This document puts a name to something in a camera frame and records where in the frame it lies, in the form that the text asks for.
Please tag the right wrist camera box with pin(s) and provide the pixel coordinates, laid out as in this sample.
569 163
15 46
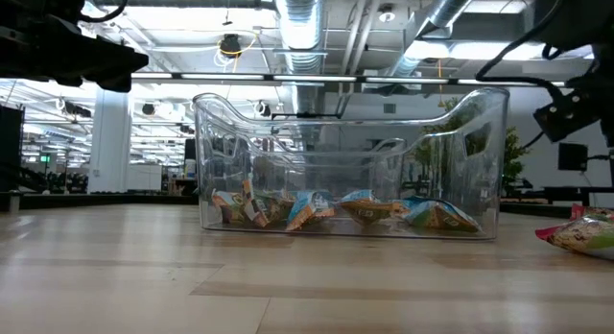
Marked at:
580 17

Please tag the white building column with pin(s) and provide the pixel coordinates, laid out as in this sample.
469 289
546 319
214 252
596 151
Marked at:
109 142

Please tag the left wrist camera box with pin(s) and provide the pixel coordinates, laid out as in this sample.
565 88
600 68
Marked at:
38 3

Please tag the black light rail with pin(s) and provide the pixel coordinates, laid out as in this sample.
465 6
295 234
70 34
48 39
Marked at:
336 78

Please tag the red Quaker Chewy granola bar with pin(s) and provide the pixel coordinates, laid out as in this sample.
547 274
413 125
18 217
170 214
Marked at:
580 235
597 212

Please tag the black monitor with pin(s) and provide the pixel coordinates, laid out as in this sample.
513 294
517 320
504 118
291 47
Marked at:
573 156

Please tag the small orange snack bag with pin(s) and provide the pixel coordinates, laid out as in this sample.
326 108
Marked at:
252 209

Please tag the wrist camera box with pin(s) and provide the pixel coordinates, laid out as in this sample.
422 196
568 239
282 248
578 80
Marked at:
580 17
38 3

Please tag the grey vent grille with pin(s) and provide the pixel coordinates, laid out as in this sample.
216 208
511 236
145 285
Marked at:
389 108

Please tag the round white ceiling sensor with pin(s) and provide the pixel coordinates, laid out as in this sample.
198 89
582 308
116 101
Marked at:
386 15

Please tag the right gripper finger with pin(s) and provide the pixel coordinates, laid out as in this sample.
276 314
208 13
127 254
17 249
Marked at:
568 115

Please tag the clear plastic bin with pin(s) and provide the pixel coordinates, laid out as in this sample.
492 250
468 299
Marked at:
336 171
400 161

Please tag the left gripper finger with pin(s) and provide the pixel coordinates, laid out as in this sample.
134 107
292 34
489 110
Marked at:
122 83
120 63

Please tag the black cabinet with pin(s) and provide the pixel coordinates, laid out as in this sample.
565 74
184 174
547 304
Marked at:
10 147

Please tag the green potted plant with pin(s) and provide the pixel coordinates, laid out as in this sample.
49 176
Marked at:
515 151

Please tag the black desk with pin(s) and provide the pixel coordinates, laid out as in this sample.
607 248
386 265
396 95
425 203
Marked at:
575 195

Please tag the dark display screen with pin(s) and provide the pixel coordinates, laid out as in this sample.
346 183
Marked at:
189 149

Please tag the black ceiling camera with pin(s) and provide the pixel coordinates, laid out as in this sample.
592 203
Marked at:
230 45

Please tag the silver ventilation duct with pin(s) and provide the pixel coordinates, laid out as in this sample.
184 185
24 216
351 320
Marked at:
302 31
446 12

